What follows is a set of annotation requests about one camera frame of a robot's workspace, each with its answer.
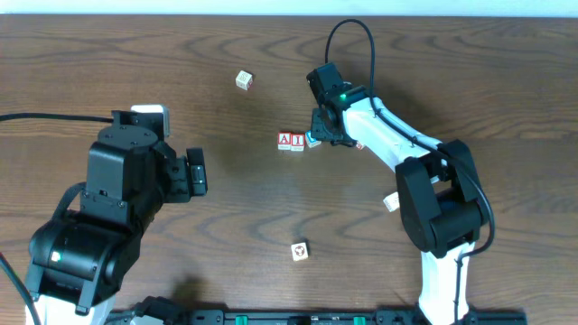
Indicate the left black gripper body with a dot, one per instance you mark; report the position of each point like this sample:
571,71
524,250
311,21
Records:
181,179

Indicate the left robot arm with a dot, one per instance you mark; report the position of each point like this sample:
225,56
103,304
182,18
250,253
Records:
80,257

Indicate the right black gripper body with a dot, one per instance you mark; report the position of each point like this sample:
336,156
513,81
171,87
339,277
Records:
322,127

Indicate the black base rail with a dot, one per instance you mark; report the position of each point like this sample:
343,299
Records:
158,310

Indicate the red letter I block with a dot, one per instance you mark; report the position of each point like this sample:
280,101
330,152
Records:
297,142

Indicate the cream block red symbol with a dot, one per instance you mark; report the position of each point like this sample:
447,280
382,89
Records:
299,251

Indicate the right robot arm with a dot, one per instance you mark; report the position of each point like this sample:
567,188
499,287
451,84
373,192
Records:
441,206

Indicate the cream block right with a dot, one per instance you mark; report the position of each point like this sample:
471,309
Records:
392,202

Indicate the cream block top centre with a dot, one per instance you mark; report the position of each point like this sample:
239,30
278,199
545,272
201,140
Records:
244,80

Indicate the blue number 2 block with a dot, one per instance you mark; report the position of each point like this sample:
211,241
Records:
310,140

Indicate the red letter A block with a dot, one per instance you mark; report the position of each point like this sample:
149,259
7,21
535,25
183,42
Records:
284,141

